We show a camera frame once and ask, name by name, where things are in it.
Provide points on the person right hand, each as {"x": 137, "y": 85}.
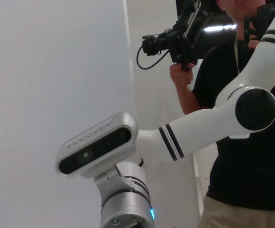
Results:
{"x": 181, "y": 76}

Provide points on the person left hand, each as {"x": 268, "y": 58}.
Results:
{"x": 254, "y": 44}

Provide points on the black handheld grip device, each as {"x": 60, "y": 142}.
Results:
{"x": 258, "y": 19}

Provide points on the black handheld camera rig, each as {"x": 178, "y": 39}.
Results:
{"x": 182, "y": 45}

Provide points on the person right forearm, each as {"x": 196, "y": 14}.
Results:
{"x": 187, "y": 99}

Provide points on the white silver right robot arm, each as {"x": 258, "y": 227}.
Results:
{"x": 199, "y": 133}

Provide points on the person wearing black shirt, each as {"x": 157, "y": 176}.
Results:
{"x": 247, "y": 171}

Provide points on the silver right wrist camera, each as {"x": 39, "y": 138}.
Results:
{"x": 97, "y": 147}

